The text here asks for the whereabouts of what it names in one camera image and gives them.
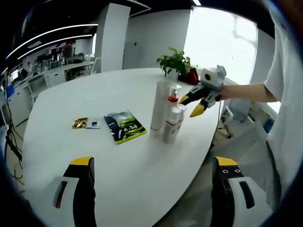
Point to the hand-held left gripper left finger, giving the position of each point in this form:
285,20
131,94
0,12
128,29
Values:
80,194

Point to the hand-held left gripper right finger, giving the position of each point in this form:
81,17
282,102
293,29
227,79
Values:
225,189

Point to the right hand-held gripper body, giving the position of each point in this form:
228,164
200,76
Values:
215,79

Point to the skincare pump bottle red collar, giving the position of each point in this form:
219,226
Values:
172,99

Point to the white skincare tube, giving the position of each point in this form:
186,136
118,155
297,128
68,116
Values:
159,111

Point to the gold skincare sachet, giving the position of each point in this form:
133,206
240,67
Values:
80,123

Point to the green black skincare packet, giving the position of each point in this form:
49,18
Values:
124,127

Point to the blue storage box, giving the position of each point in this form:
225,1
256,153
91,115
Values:
10,91

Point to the person's right hand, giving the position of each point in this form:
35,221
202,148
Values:
229,92

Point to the red shiny bag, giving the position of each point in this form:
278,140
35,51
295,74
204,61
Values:
191,76

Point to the white office chair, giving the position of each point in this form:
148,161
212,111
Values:
237,108

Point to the potted green plant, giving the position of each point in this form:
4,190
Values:
175,60

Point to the large bright window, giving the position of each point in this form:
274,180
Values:
213,35

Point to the grey mesh office chair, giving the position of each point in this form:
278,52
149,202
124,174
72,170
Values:
262,160

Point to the person in white shirt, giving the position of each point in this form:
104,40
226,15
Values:
288,94

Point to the row of white office desks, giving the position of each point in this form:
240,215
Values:
59,71

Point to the curved ceiling light strip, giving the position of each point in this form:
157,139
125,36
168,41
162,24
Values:
56,40
54,29

